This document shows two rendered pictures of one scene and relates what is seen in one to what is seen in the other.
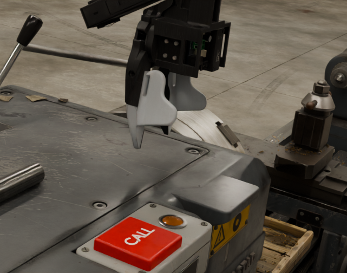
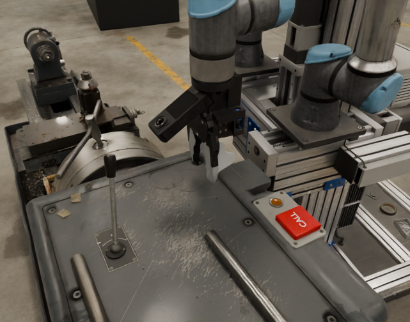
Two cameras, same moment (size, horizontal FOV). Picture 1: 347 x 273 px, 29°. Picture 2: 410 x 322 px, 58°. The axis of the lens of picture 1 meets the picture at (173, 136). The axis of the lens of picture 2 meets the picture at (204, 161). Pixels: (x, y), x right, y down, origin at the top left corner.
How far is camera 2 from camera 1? 0.69 m
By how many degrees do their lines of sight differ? 51
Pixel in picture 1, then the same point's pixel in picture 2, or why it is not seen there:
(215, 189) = (245, 174)
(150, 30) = (213, 124)
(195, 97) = not seen: hidden behind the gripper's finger
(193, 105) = not seen: hidden behind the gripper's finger
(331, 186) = (120, 122)
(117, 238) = (298, 227)
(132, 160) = (197, 189)
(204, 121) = (133, 139)
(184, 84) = not seen: hidden behind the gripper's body
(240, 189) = (249, 165)
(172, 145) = (186, 167)
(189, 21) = (229, 108)
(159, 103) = (225, 156)
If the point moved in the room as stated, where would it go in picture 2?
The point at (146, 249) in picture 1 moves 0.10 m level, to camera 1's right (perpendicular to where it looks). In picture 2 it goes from (311, 222) to (330, 191)
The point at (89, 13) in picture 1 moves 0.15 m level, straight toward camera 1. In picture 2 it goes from (167, 134) to (251, 158)
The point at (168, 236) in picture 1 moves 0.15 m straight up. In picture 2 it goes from (300, 209) to (315, 144)
